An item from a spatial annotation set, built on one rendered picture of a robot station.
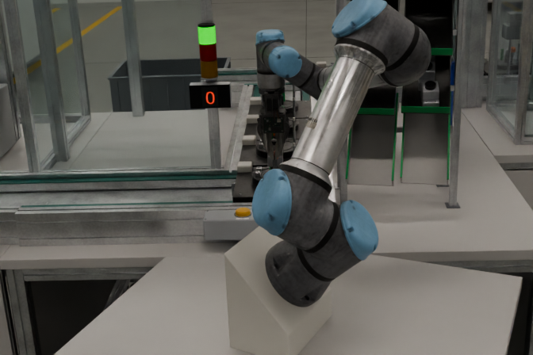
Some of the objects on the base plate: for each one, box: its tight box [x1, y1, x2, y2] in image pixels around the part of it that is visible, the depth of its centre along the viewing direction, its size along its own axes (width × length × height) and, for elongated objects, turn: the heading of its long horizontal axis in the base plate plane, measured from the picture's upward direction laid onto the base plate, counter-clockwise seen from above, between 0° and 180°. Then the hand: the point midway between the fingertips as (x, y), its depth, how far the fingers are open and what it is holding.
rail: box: [14, 200, 337, 246], centre depth 217 cm, size 6×89×11 cm, turn 94°
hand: (274, 154), depth 219 cm, fingers closed
